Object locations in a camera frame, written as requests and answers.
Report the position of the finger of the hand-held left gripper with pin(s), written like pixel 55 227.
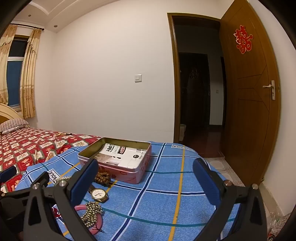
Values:
pixel 42 178
pixel 7 175

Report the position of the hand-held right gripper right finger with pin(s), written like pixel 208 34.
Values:
pixel 203 183

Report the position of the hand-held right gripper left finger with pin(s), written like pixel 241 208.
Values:
pixel 84 185

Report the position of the wristwatch with white dial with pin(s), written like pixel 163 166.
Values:
pixel 98 194

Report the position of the pink metal tin box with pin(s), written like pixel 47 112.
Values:
pixel 129 172

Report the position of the red patterned bedspread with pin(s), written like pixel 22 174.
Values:
pixel 27 148

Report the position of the blue plaid cloth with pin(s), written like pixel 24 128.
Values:
pixel 161 190

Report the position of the white paper packets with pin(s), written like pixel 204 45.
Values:
pixel 120 154

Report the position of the striped pillow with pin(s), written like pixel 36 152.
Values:
pixel 12 125

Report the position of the cream bed headboard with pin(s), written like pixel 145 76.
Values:
pixel 8 112

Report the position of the brown wooden door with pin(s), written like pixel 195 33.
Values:
pixel 249 115

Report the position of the clear plastic bag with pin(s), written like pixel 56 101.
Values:
pixel 277 224

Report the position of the window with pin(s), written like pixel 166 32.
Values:
pixel 15 78

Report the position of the beige patterned curtain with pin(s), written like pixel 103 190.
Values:
pixel 30 76
pixel 5 64

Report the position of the red paper door decoration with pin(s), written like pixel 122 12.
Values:
pixel 242 39

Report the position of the dark curtain rod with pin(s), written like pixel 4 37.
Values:
pixel 27 26

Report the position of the brown wooden door frame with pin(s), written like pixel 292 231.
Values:
pixel 173 69

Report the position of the white wall light switch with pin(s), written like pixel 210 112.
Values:
pixel 138 78

